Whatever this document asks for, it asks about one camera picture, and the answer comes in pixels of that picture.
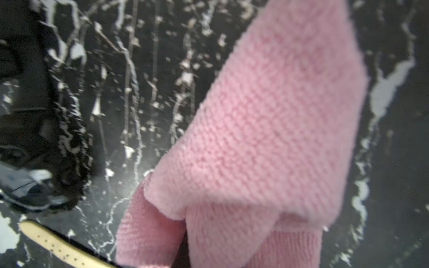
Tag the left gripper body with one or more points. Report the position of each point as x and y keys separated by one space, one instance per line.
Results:
x=35 y=176

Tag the pink cloth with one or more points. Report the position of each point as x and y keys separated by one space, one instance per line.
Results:
x=261 y=170

